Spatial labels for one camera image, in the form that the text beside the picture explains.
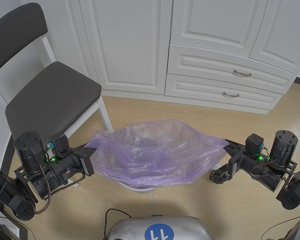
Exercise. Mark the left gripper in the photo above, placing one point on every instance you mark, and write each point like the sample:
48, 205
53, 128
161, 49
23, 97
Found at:
67, 169

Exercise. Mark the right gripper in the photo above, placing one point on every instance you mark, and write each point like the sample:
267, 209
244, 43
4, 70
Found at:
247, 165

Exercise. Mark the purple plastic bag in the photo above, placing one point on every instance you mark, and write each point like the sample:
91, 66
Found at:
152, 154

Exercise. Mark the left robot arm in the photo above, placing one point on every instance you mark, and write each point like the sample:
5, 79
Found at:
27, 149

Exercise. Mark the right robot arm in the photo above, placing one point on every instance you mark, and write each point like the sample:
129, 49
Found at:
283, 146

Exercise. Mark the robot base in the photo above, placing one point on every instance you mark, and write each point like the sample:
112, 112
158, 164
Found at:
152, 226

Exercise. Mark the crumpled black plastic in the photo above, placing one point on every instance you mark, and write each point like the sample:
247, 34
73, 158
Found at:
218, 176

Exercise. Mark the white trash bin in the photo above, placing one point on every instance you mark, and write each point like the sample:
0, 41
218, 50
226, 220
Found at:
140, 189

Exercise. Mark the white chair with grey cushions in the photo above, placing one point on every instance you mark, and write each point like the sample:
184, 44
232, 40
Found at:
52, 96

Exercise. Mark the white wardrobe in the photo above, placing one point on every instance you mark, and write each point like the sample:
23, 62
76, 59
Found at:
202, 21

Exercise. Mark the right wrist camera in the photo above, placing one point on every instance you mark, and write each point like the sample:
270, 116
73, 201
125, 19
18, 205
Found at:
253, 144

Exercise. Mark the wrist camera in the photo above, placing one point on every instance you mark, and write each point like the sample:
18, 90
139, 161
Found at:
253, 144
60, 144

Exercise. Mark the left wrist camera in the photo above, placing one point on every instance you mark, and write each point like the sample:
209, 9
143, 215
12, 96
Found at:
60, 144

